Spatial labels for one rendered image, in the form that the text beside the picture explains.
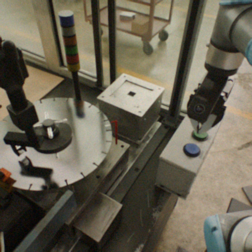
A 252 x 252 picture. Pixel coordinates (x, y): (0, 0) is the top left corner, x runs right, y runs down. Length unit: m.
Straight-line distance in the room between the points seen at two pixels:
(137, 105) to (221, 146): 1.27
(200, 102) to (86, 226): 0.42
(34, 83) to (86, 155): 0.68
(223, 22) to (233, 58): 0.08
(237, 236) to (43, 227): 0.36
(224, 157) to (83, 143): 1.44
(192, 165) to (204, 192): 1.05
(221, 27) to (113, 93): 0.50
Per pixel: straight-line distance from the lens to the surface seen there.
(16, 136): 0.64
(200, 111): 0.56
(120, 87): 0.95
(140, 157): 0.90
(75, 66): 0.91
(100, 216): 0.72
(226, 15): 0.52
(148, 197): 0.83
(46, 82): 1.27
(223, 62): 0.56
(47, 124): 0.68
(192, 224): 1.66
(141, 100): 0.90
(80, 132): 0.72
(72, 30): 0.85
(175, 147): 0.76
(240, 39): 0.48
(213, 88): 0.58
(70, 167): 0.65
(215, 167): 1.92
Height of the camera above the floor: 1.47
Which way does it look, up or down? 46 degrees down
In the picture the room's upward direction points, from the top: 2 degrees clockwise
